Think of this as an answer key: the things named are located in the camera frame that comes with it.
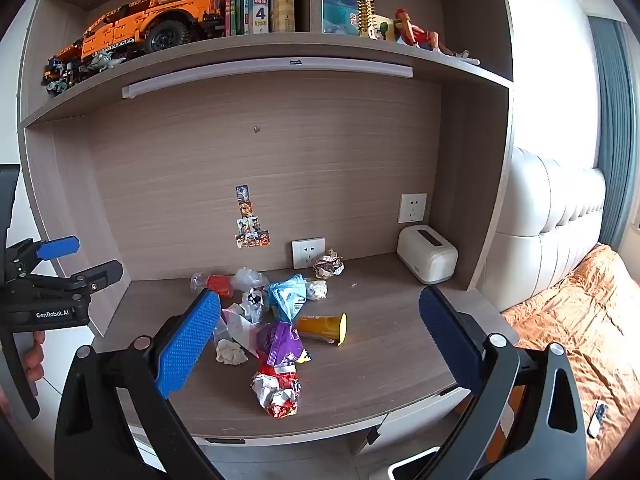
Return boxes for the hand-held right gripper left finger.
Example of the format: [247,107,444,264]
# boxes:
[54,287,223,480]

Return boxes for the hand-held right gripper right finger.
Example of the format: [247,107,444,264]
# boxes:
[415,285,587,480]

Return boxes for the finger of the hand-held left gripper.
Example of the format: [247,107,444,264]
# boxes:
[6,236,81,277]
[17,260,124,295]

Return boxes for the beige tissue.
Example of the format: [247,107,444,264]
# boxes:
[215,338,250,366]

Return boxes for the white pink plastic bag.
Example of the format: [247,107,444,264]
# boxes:
[214,304,264,357]

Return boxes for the red snack packet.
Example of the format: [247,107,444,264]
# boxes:
[190,272,235,297]

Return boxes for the black white wrapper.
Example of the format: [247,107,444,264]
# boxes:
[241,287,271,324]

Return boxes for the clear plastic bag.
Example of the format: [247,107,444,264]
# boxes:
[234,267,271,294]

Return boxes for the purple snack packet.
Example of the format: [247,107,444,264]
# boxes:
[255,320,312,369]

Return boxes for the red silver wrapper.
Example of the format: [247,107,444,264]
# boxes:
[250,362,302,419]

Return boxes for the blue snack packet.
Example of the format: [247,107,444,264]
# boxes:
[267,273,309,324]

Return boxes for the yellow orange bottle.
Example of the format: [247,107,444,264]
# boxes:
[295,312,349,347]

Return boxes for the printed wrapper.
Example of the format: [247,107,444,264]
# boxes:
[312,248,346,280]

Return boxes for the white trash bin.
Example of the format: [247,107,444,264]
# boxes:
[387,447,442,480]

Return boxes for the person's left hand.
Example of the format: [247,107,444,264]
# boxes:
[22,330,47,383]

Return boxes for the white tissue box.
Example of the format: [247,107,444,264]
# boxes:
[396,225,459,285]

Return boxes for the cartoon sticker strip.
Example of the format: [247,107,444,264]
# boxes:
[234,185,271,250]

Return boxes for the bed with orange cover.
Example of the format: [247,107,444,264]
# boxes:
[492,242,640,480]

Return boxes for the white padded headboard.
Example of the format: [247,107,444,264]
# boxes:
[492,147,607,312]

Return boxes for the dark small toy figures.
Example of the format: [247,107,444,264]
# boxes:
[44,57,85,97]

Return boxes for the white remote control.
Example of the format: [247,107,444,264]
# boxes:
[587,402,609,439]

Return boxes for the grey toy dinosaur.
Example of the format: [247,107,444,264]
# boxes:
[87,50,127,74]

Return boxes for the wooden desk shelf unit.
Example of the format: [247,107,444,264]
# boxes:
[17,0,517,441]

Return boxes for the orange toy truck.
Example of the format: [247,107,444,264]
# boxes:
[47,0,227,78]

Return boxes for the white light bar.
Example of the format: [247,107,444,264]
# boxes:
[121,57,415,100]

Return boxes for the grey blue curtain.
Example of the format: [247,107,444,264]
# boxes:
[587,15,640,252]

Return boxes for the red reclining figurine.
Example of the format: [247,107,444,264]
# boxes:
[394,8,481,67]

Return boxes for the golden pagoda model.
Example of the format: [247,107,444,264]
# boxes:
[352,0,377,39]

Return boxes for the blue picture card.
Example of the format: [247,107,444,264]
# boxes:
[322,0,371,36]

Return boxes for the white wall socket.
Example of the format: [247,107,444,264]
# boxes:
[291,237,326,270]
[397,192,429,225]

